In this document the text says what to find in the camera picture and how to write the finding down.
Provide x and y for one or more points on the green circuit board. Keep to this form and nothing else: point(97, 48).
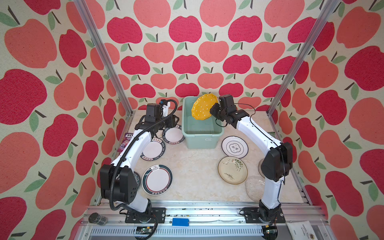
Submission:
point(144, 230)

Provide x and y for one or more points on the white paper sheet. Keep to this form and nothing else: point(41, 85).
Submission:
point(302, 231)

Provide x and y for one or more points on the yellow dotted scalloped plate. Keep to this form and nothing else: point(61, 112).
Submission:
point(202, 106)

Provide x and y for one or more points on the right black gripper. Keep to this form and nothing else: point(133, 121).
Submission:
point(213, 108)

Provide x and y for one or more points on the purple Fox's candy bag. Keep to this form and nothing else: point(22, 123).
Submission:
point(126, 139)

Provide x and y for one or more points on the left aluminium frame post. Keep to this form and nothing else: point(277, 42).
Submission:
point(90, 24)

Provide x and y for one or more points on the large green rimmed white plate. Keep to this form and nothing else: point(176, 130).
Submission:
point(157, 180)

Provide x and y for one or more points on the aluminium front rail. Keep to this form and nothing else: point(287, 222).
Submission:
point(208, 221)

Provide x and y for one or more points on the mint green plastic bin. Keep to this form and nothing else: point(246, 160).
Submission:
point(199, 134)

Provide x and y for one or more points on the aluminium frame post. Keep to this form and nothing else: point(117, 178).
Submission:
point(90, 24)
point(319, 24)

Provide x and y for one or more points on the right aluminium frame post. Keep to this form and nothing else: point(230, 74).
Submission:
point(319, 24)

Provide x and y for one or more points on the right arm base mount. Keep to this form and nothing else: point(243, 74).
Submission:
point(263, 215)

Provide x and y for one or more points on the clear textured glass plate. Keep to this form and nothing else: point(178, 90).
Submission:
point(255, 186)

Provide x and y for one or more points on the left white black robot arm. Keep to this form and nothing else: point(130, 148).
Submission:
point(118, 184)

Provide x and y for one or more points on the white plate black flower outline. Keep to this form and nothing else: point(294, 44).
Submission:
point(234, 146)

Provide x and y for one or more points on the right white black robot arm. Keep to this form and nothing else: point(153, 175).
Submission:
point(278, 160)

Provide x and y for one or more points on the blue rectangular box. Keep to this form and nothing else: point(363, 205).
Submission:
point(180, 222)

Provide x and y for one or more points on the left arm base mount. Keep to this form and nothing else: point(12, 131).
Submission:
point(156, 215)

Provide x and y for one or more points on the cream plate with bamboo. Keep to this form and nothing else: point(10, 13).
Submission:
point(232, 170)

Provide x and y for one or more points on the small teal patterned plate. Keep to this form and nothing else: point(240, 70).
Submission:
point(137, 178)

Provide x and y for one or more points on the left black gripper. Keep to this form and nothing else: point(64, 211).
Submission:
point(171, 122)

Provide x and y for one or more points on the smoky brown glass plate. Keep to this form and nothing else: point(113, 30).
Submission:
point(260, 168)

